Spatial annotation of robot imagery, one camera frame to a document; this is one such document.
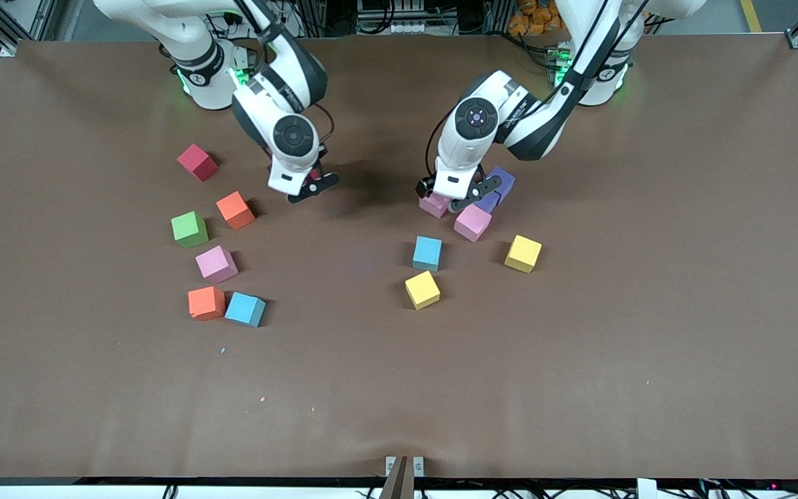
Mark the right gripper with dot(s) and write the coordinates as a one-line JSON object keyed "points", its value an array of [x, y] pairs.
{"points": [[323, 153]]}

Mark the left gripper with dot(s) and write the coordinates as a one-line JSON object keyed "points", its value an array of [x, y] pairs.
{"points": [[424, 187]]}

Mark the pink foam cube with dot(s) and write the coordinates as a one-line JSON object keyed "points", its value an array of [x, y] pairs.
{"points": [[215, 263], [433, 206], [472, 223]]}

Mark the blue foam cube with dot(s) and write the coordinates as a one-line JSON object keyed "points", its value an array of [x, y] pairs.
{"points": [[427, 252], [243, 308]]}

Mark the orange foam cube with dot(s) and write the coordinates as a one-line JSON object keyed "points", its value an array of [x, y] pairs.
{"points": [[205, 302], [235, 211]]}

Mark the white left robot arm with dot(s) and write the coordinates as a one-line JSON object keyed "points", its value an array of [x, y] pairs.
{"points": [[461, 149]]}

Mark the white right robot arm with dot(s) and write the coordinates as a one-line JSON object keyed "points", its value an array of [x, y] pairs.
{"points": [[163, 17]]}

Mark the purple foam cube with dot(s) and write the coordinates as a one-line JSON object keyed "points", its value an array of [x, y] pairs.
{"points": [[489, 203], [505, 181]]}

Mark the yellow foam cube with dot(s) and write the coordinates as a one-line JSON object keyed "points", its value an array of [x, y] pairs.
{"points": [[523, 252], [422, 288]]}

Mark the green foam cube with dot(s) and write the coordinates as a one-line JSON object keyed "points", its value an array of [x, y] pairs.
{"points": [[188, 227]]}

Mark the white power strip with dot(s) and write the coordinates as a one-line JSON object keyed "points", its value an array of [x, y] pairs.
{"points": [[413, 28], [281, 21]]}

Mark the pile of orange packets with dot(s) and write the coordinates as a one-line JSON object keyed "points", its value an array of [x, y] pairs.
{"points": [[534, 17]]}

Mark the large table mat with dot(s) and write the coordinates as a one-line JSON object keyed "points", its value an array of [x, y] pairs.
{"points": [[399, 388]]}

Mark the brown wedge bar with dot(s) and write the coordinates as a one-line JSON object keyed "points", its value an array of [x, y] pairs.
{"points": [[399, 485]]}

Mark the white label tag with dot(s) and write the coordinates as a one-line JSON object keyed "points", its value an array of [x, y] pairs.
{"points": [[646, 489]]}

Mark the metal clamp bracket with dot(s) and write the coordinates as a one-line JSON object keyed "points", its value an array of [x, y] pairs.
{"points": [[388, 463]]}

